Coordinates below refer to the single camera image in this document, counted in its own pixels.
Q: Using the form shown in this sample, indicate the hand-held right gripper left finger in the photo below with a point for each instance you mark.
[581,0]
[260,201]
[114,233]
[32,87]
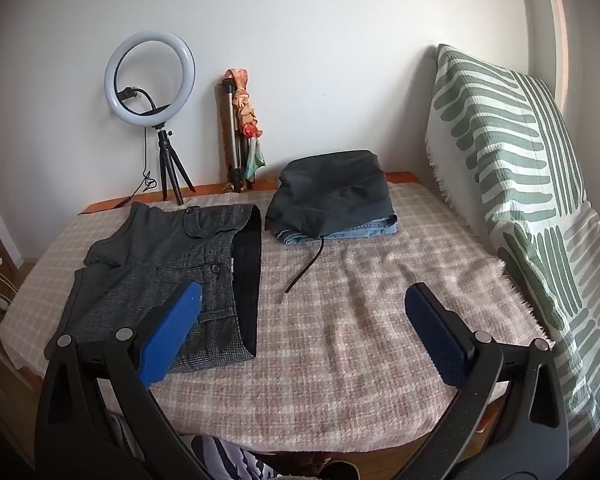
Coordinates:
[172,330]

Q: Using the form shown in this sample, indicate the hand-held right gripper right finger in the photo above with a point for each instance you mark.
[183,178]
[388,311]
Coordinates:
[432,330]

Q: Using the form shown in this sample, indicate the grey tweed pants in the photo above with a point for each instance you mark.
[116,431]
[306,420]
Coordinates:
[145,265]

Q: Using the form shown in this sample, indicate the beige plaid blanket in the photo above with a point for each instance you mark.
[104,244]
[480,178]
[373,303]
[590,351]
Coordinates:
[355,335]

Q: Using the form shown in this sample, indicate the blue jeans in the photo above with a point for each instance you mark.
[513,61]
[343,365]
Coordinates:
[370,230]

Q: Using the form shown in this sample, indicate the striped clothing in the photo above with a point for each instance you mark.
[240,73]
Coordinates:
[220,460]

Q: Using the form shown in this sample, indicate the small black tripod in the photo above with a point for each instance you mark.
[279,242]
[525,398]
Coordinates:
[163,150]

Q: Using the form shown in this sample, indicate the green and white patterned cushion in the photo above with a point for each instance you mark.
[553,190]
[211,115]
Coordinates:
[520,160]

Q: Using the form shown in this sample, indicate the folded silver tripod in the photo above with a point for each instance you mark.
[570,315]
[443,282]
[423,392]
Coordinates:
[228,125]

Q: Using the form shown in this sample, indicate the colourful floral scarf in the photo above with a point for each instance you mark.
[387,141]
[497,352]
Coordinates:
[245,110]

